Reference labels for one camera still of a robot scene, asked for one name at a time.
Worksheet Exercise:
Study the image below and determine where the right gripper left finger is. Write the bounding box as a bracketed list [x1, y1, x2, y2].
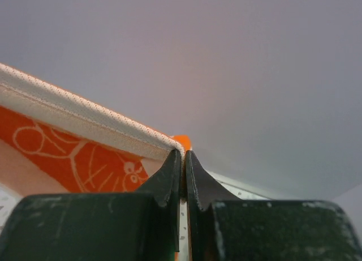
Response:
[1, 150, 181, 260]

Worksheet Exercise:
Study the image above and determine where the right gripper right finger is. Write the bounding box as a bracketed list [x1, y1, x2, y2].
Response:
[185, 151, 361, 260]

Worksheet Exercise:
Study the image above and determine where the orange Doraemon towel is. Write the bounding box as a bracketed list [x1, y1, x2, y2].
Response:
[1, 65, 192, 197]

